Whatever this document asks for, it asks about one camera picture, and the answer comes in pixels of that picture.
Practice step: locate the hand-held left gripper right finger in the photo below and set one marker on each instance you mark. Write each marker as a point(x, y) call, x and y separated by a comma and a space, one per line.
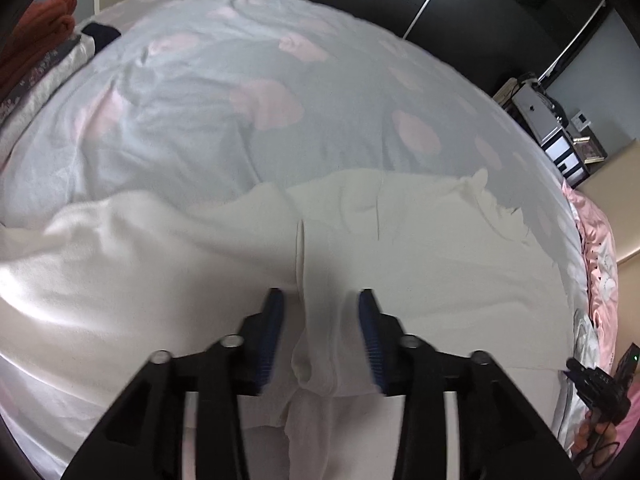
point(370, 335)

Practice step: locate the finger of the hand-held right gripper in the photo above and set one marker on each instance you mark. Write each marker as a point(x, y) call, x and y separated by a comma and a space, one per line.
point(585, 379)

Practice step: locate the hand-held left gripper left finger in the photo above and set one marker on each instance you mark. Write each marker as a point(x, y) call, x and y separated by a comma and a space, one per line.
point(272, 330)

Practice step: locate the white garment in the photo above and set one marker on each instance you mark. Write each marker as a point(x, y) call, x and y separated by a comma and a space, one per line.
point(175, 270)

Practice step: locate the person's right hand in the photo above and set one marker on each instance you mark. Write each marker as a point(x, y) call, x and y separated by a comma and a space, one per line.
point(587, 440)

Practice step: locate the printed pink pillow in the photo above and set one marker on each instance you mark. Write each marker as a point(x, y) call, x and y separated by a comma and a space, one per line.
point(600, 260)

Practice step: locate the beige padded headboard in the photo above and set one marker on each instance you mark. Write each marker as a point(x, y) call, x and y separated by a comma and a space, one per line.
point(631, 260)

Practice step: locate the white nightstand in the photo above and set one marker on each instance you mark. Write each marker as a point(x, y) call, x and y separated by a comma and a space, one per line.
point(562, 152)

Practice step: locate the black garment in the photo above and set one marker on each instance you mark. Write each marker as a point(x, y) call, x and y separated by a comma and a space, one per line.
point(102, 35)

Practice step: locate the dark sliding wardrobe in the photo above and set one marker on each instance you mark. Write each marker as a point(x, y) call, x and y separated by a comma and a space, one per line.
point(475, 0)

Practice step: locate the dark floral garment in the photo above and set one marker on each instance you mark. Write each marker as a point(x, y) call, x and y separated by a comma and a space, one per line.
point(50, 57)

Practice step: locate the rust red garment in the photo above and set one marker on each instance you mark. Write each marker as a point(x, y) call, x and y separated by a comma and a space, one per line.
point(40, 30)

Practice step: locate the picture frame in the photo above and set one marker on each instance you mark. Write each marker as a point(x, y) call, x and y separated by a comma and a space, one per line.
point(592, 149)

